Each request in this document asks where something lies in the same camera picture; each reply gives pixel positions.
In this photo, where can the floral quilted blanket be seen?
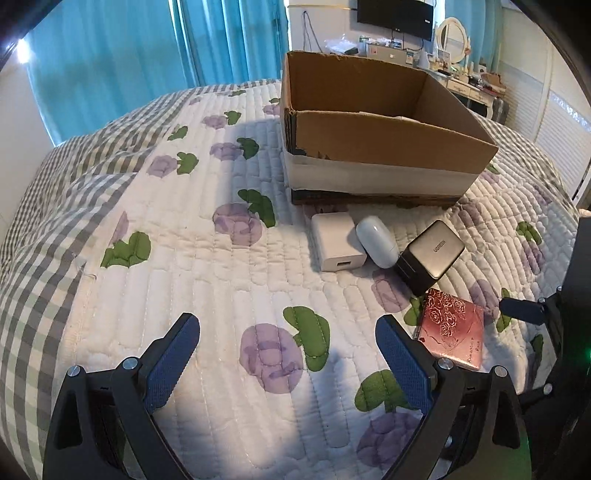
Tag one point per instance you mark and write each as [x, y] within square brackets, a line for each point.
[194, 258]

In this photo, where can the brown cardboard box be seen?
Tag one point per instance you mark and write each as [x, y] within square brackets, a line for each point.
[369, 138]

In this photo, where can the white slatted wardrobe door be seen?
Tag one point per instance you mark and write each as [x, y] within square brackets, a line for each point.
[549, 115]

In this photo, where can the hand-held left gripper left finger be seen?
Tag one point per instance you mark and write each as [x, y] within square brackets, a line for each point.
[170, 367]

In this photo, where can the black wall television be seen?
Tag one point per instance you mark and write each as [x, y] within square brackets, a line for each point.
[395, 16]

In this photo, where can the blue curtain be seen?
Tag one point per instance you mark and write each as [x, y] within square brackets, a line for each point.
[480, 27]
[138, 50]

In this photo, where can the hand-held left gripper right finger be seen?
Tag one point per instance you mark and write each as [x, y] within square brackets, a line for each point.
[406, 369]

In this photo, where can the white oval mirror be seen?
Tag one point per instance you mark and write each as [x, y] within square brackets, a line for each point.
[451, 39]

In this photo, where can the white square charger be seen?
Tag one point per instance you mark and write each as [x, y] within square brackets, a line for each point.
[334, 242]

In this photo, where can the white dressing table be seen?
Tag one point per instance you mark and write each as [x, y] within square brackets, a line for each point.
[471, 94]

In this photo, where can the black grey charger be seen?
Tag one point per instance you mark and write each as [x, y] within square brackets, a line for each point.
[427, 258]

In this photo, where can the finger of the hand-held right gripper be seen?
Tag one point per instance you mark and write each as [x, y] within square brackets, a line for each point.
[521, 309]

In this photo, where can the white oval earbuds case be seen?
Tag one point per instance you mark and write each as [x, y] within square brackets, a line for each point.
[376, 242]

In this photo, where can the pink rose-embossed case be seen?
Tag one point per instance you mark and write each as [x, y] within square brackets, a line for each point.
[455, 330]

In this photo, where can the white boxes on shelf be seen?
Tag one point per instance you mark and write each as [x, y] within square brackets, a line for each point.
[385, 50]

